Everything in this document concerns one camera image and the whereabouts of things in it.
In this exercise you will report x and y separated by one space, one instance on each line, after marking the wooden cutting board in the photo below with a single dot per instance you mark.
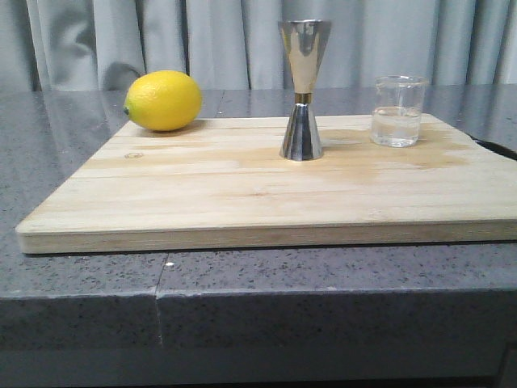
222 183

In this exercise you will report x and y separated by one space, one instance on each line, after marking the steel double jigger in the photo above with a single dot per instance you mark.
304 45

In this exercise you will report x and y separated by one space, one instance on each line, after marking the grey curtain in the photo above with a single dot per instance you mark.
236 45

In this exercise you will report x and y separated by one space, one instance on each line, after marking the yellow lemon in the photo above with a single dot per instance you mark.
163 100

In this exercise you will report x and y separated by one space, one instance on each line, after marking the small glass beaker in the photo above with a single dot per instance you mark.
397 114

